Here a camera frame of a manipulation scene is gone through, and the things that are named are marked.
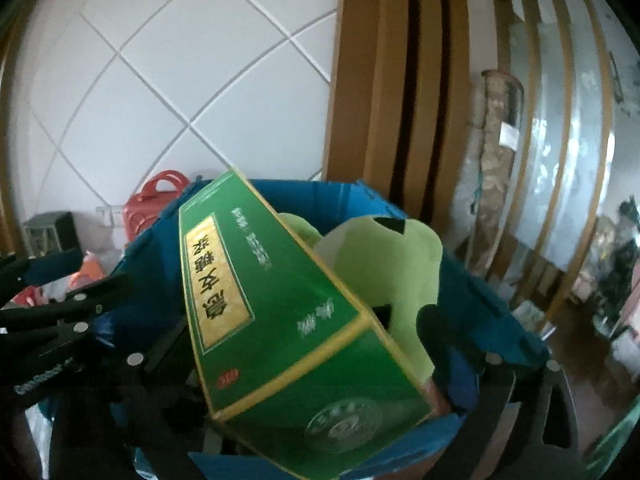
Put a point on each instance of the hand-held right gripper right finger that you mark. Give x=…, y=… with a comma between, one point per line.
x=460, y=380

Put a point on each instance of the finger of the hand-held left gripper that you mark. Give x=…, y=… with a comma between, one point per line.
x=55, y=265
x=80, y=300

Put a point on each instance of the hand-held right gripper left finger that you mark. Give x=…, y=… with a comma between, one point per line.
x=167, y=345

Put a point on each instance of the blue plastic storage bin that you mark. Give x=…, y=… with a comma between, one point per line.
x=480, y=310

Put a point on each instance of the green box gold label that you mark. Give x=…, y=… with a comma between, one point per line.
x=280, y=320

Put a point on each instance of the yellow duck plush green hood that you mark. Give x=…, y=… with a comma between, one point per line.
x=380, y=270

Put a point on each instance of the orange packet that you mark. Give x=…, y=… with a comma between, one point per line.
x=89, y=272

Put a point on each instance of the small dark clock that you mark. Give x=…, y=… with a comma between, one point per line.
x=52, y=232

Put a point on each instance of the small red object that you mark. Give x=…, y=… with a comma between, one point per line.
x=32, y=296

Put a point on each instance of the red plastic jug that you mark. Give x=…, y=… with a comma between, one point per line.
x=152, y=205

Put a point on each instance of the green plastic sheet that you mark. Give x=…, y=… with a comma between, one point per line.
x=615, y=440

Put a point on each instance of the rolled floral carpet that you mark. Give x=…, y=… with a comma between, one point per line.
x=497, y=160

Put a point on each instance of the glass partition wooden slats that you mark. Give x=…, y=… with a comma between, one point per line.
x=560, y=135

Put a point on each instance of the white wall socket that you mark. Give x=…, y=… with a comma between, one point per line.
x=111, y=215

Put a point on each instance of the wooden door frame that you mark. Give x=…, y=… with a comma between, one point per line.
x=370, y=85

